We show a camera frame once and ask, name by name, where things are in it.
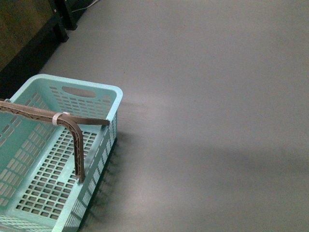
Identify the white cable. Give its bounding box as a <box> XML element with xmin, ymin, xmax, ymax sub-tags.
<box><xmin>71</xmin><ymin>0</ymin><xmax>100</xmax><ymax>13</ymax></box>

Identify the light blue plastic basket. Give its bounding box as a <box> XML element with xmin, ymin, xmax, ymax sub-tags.
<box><xmin>0</xmin><ymin>74</ymin><xmax>123</xmax><ymax>232</ymax></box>

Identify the brown basket handle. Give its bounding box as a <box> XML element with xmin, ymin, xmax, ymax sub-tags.
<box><xmin>0</xmin><ymin>101</ymin><xmax>110</xmax><ymax>183</ymax></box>

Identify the white cable tie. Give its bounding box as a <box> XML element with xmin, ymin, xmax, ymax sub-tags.
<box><xmin>52</xmin><ymin>112</ymin><xmax>70</xmax><ymax>126</ymax></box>

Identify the black shelf frame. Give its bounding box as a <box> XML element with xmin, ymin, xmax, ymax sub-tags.
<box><xmin>0</xmin><ymin>0</ymin><xmax>78</xmax><ymax>73</ymax></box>

